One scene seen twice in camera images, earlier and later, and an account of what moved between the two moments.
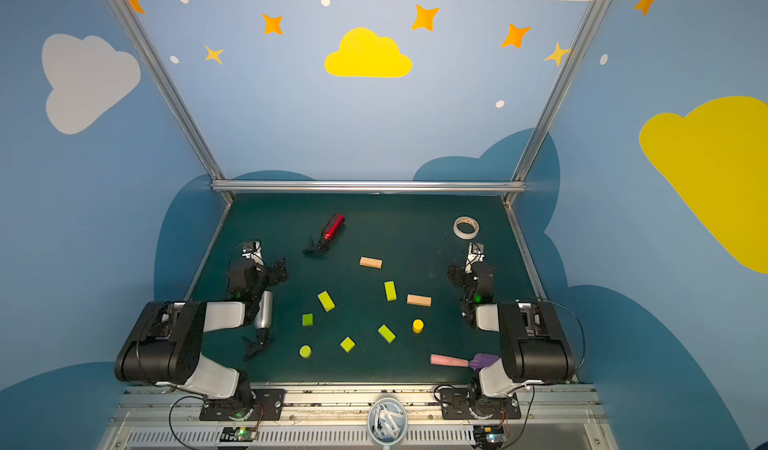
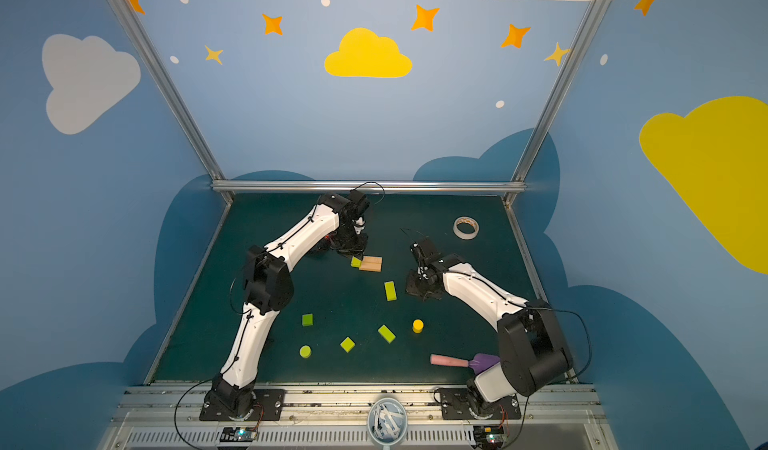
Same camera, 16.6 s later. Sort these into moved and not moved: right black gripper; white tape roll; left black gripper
Moved: left black gripper; right black gripper
Not moved: white tape roll
